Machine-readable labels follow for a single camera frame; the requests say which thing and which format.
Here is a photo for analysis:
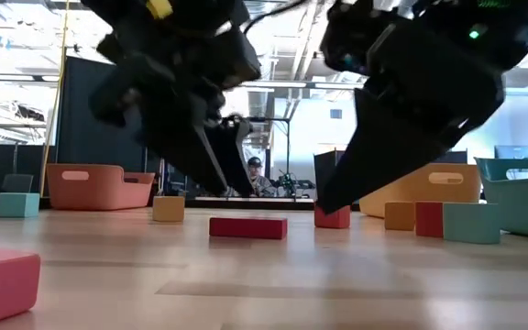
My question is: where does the yellow tape label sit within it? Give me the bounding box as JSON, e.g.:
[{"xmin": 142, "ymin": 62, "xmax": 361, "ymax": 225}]
[{"xmin": 147, "ymin": 0, "xmax": 174, "ymax": 19}]

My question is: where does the black aluminium table frame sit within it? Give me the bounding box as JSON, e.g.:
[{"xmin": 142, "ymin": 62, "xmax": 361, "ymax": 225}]
[{"xmin": 0, "ymin": 195, "xmax": 320, "ymax": 215}]

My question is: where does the person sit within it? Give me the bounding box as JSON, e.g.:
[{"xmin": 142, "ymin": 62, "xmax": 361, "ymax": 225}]
[{"xmin": 244, "ymin": 156, "xmax": 277, "ymax": 198}]

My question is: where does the background table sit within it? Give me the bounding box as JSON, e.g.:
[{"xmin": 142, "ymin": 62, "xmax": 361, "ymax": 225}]
[{"xmin": 197, "ymin": 195, "xmax": 315, "ymax": 204}]

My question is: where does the orange foam cube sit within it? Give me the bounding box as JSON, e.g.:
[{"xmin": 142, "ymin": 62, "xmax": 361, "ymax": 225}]
[
  {"xmin": 152, "ymin": 195, "xmax": 186, "ymax": 224},
  {"xmin": 384, "ymin": 201, "xmax": 416, "ymax": 232}
]

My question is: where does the coral plastic bin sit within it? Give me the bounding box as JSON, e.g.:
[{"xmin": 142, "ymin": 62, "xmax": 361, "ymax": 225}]
[{"xmin": 46, "ymin": 163, "xmax": 156, "ymax": 212}]

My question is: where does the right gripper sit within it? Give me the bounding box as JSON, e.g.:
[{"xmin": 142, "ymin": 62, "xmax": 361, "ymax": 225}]
[{"xmin": 316, "ymin": 0, "xmax": 506, "ymax": 215}]

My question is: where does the dark blue partition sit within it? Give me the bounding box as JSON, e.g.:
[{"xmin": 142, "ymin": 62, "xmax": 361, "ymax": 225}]
[{"xmin": 313, "ymin": 149, "xmax": 341, "ymax": 203}]

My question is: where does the red foam cube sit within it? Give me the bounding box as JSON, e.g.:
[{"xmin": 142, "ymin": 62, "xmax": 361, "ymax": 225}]
[
  {"xmin": 414, "ymin": 201, "xmax": 446, "ymax": 239},
  {"xmin": 313, "ymin": 204, "xmax": 352, "ymax": 230}
]

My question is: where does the black stand frame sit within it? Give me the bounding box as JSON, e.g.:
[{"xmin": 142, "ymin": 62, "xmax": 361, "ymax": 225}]
[{"xmin": 245, "ymin": 116, "xmax": 292, "ymax": 198}]

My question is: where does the green plastic bin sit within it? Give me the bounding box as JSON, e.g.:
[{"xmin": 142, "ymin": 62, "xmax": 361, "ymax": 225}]
[{"xmin": 473, "ymin": 157, "xmax": 528, "ymax": 242}]

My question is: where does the teal foam cube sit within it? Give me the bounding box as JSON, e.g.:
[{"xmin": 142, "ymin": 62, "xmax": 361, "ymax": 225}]
[
  {"xmin": 0, "ymin": 192, "xmax": 41, "ymax": 219},
  {"xmin": 442, "ymin": 203, "xmax": 502, "ymax": 245}
]

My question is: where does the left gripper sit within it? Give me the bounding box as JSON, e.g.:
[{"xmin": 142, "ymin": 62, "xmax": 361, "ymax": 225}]
[{"xmin": 82, "ymin": 0, "xmax": 263, "ymax": 197}]

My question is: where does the yellow plastic bin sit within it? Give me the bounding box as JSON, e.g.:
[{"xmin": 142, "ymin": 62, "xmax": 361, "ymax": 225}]
[{"xmin": 358, "ymin": 163, "xmax": 482, "ymax": 220}]

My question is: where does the yellow cable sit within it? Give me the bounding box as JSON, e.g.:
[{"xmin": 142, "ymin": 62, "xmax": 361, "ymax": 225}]
[{"xmin": 38, "ymin": 0, "xmax": 72, "ymax": 198}]

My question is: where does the pink foam block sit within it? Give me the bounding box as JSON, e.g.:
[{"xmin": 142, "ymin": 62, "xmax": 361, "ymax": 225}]
[{"xmin": 0, "ymin": 248, "xmax": 42, "ymax": 330}]

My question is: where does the long ceiling light strip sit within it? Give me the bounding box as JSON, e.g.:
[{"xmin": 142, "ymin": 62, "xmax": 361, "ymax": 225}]
[
  {"xmin": 313, "ymin": 82, "xmax": 366, "ymax": 92},
  {"xmin": 240, "ymin": 80, "xmax": 308, "ymax": 89}
]

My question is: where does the red foam block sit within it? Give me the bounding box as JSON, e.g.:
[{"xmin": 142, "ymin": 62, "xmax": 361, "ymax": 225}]
[{"xmin": 208, "ymin": 216, "xmax": 289, "ymax": 241}]

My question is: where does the black partition screen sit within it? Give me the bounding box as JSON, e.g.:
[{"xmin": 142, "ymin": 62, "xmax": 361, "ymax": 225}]
[{"xmin": 55, "ymin": 55, "xmax": 164, "ymax": 198}]

